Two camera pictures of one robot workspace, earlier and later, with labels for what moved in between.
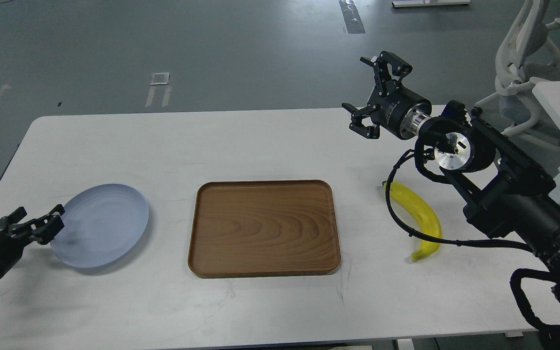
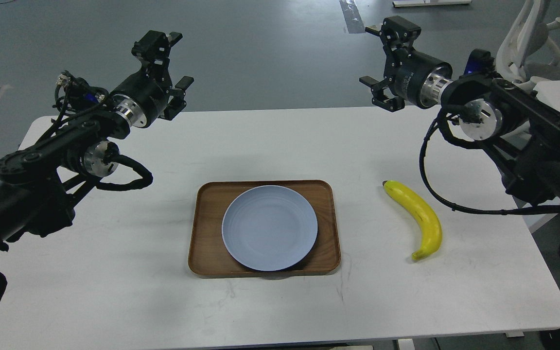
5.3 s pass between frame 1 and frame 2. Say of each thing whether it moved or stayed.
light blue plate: moved
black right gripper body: moved
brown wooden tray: stayed
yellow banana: stayed
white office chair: stayed
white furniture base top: stayed
